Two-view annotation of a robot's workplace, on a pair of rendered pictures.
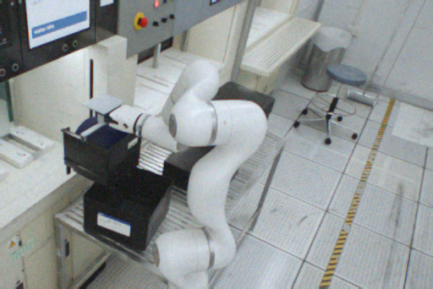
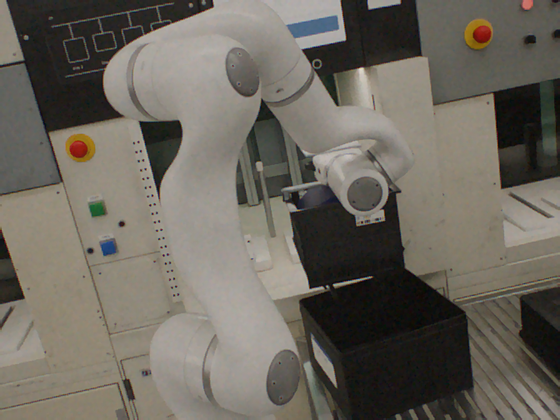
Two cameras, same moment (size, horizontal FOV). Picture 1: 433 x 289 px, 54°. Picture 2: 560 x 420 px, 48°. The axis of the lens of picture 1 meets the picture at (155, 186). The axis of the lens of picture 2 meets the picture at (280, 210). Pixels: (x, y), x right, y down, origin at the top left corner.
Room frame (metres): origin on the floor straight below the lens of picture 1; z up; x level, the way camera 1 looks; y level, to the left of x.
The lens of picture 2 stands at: (0.51, -0.87, 1.58)
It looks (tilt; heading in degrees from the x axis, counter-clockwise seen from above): 18 degrees down; 60
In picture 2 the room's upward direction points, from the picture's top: 11 degrees counter-clockwise
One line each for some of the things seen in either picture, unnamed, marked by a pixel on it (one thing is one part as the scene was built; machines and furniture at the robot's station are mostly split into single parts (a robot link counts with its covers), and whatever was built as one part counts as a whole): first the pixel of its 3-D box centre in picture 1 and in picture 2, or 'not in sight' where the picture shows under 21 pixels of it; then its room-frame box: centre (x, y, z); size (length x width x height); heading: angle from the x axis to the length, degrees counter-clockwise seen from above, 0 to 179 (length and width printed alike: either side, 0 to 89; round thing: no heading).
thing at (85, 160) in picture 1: (103, 140); (340, 213); (1.29, 0.22, 1.11); 0.24 x 0.20 x 0.32; 153
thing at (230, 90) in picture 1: (235, 118); not in sight; (2.02, -0.38, 0.89); 0.29 x 0.29 x 0.25; 59
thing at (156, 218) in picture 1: (128, 203); (382, 341); (1.26, 0.10, 0.85); 0.28 x 0.28 x 0.17; 73
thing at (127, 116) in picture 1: (128, 119); (341, 166); (1.24, 0.12, 1.25); 0.11 x 0.10 x 0.07; 63
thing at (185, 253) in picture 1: (182, 264); (217, 392); (0.79, -0.11, 1.07); 0.19 x 0.12 x 0.24; 110
